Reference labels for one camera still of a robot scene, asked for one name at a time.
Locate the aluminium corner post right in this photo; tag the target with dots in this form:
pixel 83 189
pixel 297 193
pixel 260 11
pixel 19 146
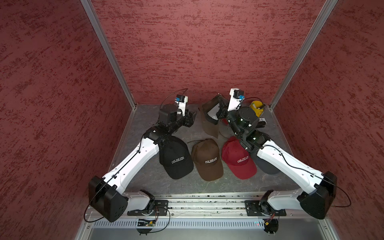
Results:
pixel 317 26

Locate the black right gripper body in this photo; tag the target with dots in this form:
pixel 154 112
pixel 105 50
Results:
pixel 224 110

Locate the red baseball cap front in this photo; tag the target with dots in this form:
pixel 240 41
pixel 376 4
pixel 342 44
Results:
pixel 238 159

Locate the yellow plastic bucket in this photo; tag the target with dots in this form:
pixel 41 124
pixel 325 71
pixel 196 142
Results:
pixel 258 107

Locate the small black device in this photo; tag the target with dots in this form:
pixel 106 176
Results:
pixel 261 123

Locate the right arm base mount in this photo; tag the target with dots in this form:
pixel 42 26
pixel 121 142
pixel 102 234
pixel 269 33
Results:
pixel 262 209

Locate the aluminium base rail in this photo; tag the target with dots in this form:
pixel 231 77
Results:
pixel 205 206

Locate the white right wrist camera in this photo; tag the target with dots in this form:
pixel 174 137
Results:
pixel 237 97

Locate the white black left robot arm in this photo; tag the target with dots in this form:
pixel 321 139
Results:
pixel 107 194

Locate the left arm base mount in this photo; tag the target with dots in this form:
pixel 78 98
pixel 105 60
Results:
pixel 155 208

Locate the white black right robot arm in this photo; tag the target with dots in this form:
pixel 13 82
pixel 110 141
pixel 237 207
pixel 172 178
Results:
pixel 316 191

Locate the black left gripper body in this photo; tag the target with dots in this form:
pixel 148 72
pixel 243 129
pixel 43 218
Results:
pixel 187 120

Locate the dark grey baseball cap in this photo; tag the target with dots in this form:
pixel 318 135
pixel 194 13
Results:
pixel 263 165

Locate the aluminium corner post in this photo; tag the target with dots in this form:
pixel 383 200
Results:
pixel 317 26
pixel 95 22

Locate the brown baseball cap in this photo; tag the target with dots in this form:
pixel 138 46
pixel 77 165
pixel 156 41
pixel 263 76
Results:
pixel 206 157
pixel 210 123

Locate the black baseball cap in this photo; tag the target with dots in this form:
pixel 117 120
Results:
pixel 175 158

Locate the aluminium corner post left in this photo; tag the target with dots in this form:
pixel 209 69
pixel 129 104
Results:
pixel 95 22

